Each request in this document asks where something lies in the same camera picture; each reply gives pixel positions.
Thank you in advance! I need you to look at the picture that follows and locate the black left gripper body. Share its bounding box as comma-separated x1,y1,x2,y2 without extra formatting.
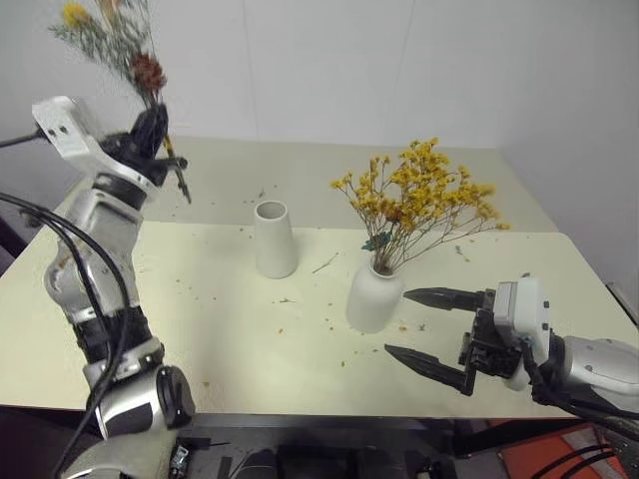
98,128,189,187

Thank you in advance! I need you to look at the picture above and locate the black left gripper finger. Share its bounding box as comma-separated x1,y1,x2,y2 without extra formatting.
148,102,169,156
128,110,153,155

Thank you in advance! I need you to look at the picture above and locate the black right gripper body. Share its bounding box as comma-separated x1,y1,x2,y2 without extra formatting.
456,288,526,381

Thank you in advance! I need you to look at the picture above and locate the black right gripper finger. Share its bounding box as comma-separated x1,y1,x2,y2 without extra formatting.
383,343,477,398
402,285,488,314

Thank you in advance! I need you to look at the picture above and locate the dried bouquet with pine cone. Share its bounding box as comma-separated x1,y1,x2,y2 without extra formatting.
47,0,194,205

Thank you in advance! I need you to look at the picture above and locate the yellow dried flower bouquet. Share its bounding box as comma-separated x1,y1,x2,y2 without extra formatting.
328,137,512,276

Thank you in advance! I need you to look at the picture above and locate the round white vase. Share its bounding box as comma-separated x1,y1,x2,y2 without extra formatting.
344,261,406,334

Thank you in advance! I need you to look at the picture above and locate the small fallen dried twig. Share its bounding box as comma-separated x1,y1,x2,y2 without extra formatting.
311,251,341,275

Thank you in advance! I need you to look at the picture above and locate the tapered white vase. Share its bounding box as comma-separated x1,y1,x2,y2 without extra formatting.
254,200,300,280

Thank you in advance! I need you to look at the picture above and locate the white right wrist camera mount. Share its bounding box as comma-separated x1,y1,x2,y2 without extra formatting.
490,274,554,391

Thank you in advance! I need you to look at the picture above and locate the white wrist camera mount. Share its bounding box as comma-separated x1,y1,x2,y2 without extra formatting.
31,96,157,195
490,274,554,391

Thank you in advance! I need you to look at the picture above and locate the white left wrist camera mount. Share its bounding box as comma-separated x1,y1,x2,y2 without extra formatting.
31,96,157,195

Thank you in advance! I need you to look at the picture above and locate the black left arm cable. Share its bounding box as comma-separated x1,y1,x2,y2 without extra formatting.
0,191,132,465

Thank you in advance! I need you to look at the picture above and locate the orange box with black straps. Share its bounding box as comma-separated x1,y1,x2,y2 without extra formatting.
497,417,639,479

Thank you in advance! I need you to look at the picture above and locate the black frame under table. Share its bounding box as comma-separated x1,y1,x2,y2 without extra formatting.
169,413,473,479

